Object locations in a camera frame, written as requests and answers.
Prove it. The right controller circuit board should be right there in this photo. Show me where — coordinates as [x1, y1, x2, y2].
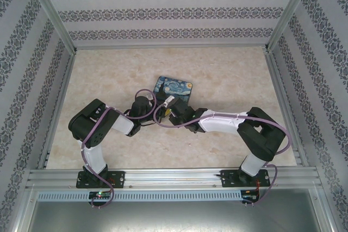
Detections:
[241, 189, 260, 203]

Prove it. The controller circuit board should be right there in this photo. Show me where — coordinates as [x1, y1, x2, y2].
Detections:
[241, 189, 260, 203]
[89, 191, 113, 199]

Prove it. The left controller circuit board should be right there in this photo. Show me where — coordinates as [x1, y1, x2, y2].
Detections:
[89, 191, 113, 199]

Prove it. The slotted grey cable duct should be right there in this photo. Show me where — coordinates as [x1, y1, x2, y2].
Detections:
[36, 190, 243, 202]

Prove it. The starry night painted tin box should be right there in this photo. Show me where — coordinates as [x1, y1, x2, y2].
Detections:
[153, 74, 195, 105]

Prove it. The right aluminium corner post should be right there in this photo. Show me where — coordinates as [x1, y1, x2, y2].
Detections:
[265, 0, 318, 52]

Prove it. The right aluminium side rail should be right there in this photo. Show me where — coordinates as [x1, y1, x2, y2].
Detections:
[263, 48, 310, 166]

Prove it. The left aluminium corner post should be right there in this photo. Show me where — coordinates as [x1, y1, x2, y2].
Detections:
[22, 0, 77, 53]

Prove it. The aluminium corner post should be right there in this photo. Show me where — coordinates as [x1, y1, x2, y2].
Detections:
[22, 0, 77, 53]
[265, 0, 318, 52]

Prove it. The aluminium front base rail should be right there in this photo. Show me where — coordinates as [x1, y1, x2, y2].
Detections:
[26, 167, 323, 190]

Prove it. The grey metal lower shelf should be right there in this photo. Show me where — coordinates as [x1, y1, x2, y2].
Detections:
[24, 188, 334, 232]

